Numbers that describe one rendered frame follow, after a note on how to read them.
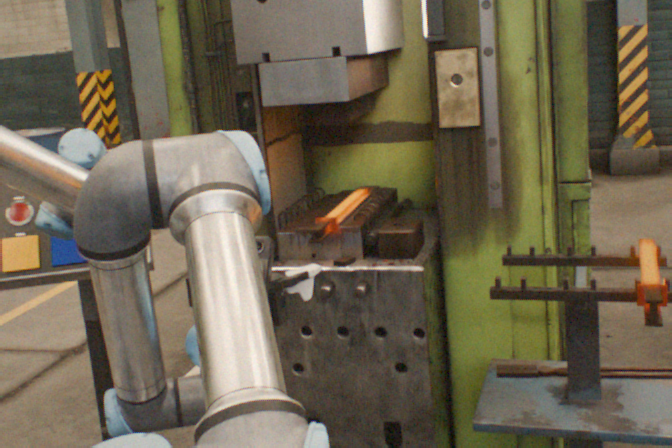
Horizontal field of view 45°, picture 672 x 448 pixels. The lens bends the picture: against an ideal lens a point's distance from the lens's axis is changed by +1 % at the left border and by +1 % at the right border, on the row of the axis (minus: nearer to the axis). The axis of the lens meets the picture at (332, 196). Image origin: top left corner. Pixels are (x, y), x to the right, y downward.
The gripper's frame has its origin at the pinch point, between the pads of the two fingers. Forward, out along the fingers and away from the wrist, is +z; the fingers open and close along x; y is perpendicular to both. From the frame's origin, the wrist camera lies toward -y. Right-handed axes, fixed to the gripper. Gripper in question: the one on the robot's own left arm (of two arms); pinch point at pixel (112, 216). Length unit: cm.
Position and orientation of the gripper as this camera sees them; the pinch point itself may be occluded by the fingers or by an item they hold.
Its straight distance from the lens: 182.7
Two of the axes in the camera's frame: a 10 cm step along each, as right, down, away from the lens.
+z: -0.9, 3.3, 9.4
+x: -9.8, 1.2, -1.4
